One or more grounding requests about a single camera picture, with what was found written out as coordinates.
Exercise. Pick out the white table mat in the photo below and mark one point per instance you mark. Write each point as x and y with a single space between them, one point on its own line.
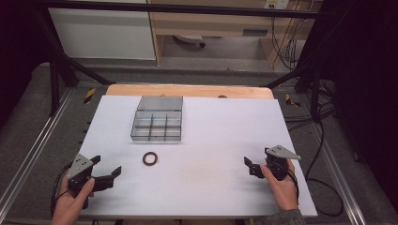
203 175

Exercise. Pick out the office chair base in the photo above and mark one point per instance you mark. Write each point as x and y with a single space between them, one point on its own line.
191 39

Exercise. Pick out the clear plastic compartment box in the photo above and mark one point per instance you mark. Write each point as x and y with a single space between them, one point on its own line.
158 123

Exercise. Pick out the black metal frame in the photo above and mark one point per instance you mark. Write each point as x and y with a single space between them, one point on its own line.
175 7

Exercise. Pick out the person's right hand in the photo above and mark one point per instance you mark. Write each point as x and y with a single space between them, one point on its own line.
284 193

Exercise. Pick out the light wooden desk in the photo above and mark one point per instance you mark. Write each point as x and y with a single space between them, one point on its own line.
216 23

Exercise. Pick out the white cabinet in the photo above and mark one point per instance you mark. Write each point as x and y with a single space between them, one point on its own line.
103 34

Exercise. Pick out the aluminium rail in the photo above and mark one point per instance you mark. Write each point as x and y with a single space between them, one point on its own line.
31 150
341 181

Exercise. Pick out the white wall socket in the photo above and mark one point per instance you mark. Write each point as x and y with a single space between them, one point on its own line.
276 3

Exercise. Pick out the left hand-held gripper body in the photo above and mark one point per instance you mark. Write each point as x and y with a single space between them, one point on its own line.
78 167

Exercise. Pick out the yellow black hazard tape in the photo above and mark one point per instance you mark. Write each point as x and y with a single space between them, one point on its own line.
291 100
89 96

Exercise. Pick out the wooden table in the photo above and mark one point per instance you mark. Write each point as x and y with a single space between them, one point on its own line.
187 90

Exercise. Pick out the person's left hand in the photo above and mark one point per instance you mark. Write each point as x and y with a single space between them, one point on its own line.
69 207

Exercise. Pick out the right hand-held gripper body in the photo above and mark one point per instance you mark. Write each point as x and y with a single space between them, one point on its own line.
277 164

